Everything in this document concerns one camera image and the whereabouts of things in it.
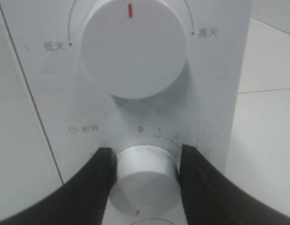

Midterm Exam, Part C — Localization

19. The white microwave door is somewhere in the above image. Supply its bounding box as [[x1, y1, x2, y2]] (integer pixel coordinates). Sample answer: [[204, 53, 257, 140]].
[[0, 8, 62, 221]]

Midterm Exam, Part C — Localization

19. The white microwave oven body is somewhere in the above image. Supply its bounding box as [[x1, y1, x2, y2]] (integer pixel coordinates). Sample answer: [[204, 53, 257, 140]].
[[0, 0, 252, 225]]

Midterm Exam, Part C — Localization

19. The upper white power knob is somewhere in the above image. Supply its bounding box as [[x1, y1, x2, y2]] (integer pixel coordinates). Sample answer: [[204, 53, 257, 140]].
[[80, 0, 187, 99]]

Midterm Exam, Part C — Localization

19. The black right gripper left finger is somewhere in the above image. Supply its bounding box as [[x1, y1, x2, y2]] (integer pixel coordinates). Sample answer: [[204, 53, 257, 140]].
[[0, 147, 116, 225]]

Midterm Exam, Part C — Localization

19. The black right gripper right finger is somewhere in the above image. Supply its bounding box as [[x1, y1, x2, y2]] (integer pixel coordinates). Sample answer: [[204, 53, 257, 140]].
[[179, 144, 290, 225]]

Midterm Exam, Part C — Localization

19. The white timer knob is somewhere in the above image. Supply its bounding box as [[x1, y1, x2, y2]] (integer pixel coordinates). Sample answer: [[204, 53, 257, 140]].
[[109, 145, 181, 217]]

